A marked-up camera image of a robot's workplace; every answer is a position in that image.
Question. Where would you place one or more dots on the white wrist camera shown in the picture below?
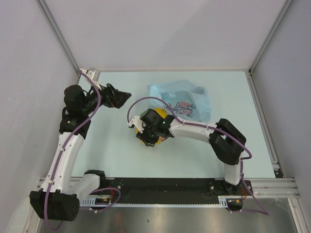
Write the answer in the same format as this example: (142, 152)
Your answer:
(91, 75)
(136, 122)

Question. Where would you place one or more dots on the yellow fake banana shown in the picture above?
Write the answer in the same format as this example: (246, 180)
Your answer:
(147, 138)

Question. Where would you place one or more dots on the light blue cartoon plastic bag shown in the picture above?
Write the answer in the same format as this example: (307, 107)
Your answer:
(187, 100)

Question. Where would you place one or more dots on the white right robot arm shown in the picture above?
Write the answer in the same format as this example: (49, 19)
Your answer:
(226, 141)

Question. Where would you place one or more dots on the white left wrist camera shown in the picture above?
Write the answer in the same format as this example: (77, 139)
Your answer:
(91, 75)

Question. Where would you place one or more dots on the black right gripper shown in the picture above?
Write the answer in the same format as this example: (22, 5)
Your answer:
(144, 137)

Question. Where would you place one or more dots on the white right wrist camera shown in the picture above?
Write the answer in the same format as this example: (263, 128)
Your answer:
(136, 122)

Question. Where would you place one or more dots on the aluminium frame rail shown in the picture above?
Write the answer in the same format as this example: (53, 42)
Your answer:
(259, 187)

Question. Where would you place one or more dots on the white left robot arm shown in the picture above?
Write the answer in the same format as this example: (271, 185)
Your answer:
(56, 199)

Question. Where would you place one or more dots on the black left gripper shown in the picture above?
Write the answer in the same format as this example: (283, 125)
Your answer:
(112, 97)

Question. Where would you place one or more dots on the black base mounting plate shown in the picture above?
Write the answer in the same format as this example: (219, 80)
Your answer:
(169, 191)

